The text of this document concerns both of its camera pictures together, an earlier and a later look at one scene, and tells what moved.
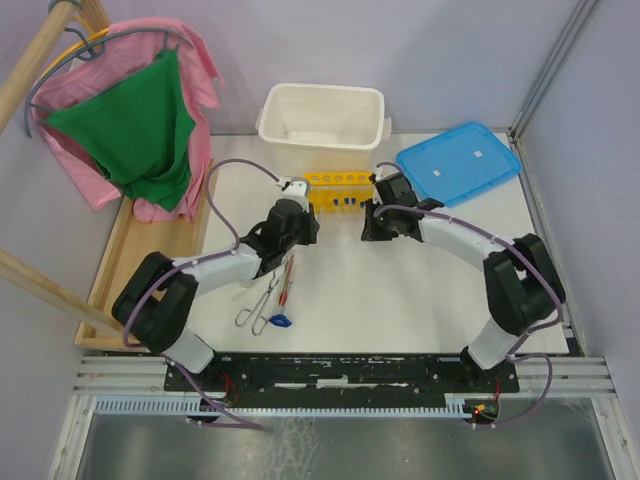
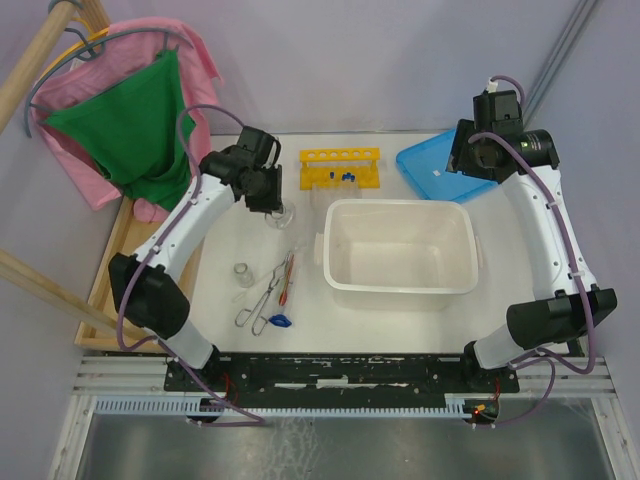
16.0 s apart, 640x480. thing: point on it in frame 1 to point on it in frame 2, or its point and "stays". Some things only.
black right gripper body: (381, 227) to (466, 152)
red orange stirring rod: (283, 296) stays
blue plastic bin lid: (459, 164) stays
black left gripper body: (305, 233) to (267, 195)
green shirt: (138, 131) stays
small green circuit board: (484, 410) stays
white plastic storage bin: (321, 128) to (398, 254)
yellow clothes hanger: (69, 49) stays
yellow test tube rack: (339, 191) to (357, 166)
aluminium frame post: (581, 22) stays
